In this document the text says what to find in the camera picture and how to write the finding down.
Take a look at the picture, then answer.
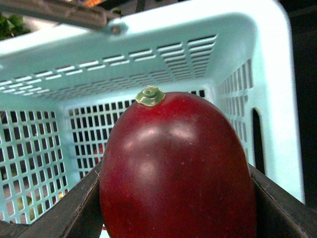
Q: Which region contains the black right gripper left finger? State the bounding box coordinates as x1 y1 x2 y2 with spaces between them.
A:
0 162 102 238

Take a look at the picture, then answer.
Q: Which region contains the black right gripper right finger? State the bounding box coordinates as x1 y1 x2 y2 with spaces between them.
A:
249 165 317 238

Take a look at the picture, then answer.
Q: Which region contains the dark red mango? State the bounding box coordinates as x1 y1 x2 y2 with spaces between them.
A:
100 86 257 238

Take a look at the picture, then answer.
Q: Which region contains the light blue plastic basket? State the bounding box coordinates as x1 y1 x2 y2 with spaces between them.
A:
0 0 305 224

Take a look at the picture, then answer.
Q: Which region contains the brown basket handle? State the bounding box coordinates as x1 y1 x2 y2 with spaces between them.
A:
0 0 121 30

